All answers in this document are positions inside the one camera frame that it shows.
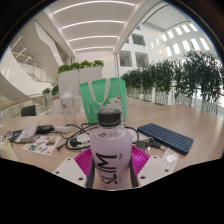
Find green tote bag, cat print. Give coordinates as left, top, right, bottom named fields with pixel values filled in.
left=79, top=77, right=128, bottom=124

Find white flat packet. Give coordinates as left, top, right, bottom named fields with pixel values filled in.
left=53, top=124, right=73, bottom=135

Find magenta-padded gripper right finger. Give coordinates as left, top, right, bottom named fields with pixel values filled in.
left=128, top=144, right=175, bottom=189

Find white planter cabinet with plants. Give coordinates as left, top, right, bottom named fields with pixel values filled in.
left=57, top=59, right=105, bottom=98

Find dark blue keyboard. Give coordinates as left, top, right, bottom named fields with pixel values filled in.
left=136, top=122, right=195, bottom=156

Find lilac drink bottle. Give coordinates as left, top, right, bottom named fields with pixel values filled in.
left=89, top=108, right=133, bottom=191

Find black power bank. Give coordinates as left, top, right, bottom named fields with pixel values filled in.
left=35, top=124, right=55, bottom=135

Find clear plastic tumbler with lid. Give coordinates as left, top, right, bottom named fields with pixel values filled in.
left=58, top=87, right=77, bottom=126

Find clear plastic packet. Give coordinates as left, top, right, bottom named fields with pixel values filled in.
left=161, top=147, right=181, bottom=168

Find tangled black cables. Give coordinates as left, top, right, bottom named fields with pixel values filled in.
left=56, top=122, right=140, bottom=152

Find small planters with green plants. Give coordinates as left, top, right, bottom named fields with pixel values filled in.
left=41, top=84, right=60, bottom=108

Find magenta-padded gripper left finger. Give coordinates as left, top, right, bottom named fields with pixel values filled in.
left=52, top=147, right=96, bottom=189

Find row of potted green trees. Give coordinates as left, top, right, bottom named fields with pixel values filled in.
left=120, top=50, right=224, bottom=118

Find black chair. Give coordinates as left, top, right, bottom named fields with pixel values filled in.
left=20, top=104, right=38, bottom=118

